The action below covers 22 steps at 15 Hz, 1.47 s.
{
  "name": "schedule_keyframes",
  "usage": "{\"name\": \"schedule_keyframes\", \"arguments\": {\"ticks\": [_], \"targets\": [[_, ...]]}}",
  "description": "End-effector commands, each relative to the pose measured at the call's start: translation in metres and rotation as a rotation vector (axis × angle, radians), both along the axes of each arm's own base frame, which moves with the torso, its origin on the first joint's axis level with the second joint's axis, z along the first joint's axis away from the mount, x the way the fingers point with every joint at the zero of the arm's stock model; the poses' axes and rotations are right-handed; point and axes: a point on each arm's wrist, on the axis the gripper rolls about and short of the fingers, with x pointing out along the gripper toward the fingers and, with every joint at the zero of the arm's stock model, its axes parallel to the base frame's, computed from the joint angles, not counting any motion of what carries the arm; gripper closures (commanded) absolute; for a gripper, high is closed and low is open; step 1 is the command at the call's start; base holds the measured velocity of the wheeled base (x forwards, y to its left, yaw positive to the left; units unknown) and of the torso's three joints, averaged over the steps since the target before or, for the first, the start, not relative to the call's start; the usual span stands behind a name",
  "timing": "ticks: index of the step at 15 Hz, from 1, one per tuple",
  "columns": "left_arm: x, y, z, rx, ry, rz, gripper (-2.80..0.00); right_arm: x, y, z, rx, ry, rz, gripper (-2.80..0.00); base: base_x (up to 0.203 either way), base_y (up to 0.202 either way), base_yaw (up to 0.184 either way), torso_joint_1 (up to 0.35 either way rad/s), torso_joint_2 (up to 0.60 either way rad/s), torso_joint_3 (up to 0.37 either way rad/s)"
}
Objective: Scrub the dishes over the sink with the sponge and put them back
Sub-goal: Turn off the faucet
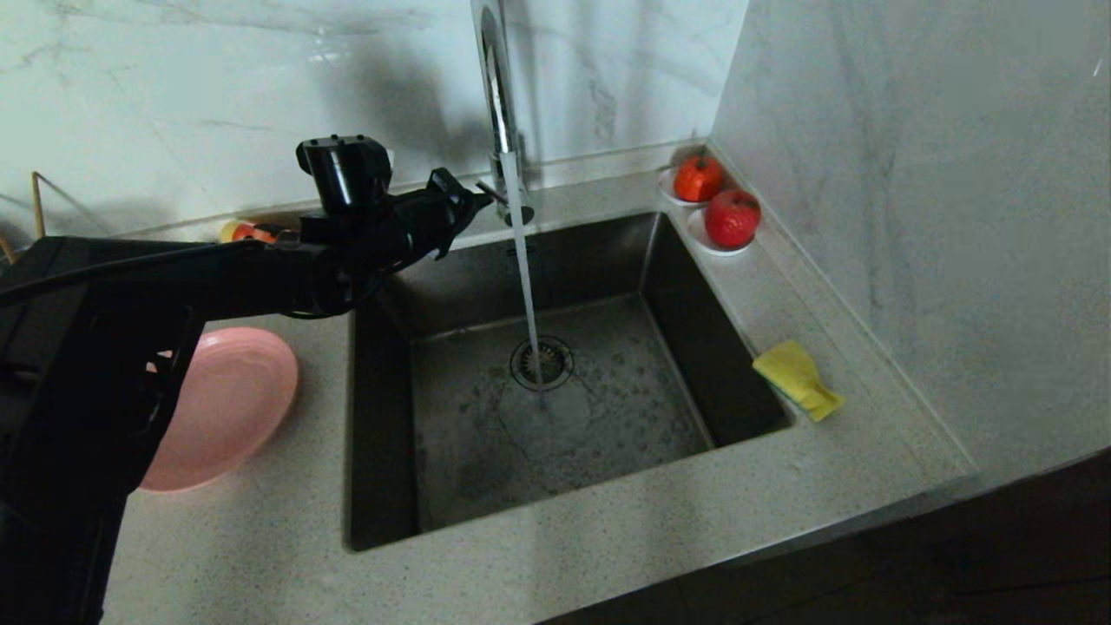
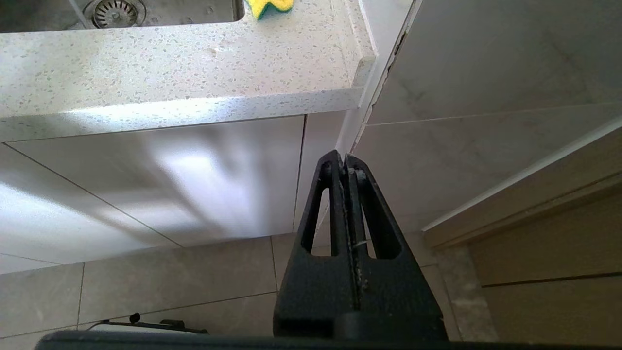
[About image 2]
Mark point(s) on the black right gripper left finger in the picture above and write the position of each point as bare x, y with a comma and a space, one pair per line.
316, 291

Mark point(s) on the stainless steel sink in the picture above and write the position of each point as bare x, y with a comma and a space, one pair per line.
170, 12

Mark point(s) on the metal sink drain strainer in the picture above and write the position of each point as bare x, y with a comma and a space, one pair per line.
114, 12

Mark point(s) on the yellow green sponge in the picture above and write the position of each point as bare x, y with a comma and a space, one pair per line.
269, 7

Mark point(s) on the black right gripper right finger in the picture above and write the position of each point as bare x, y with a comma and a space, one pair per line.
393, 291

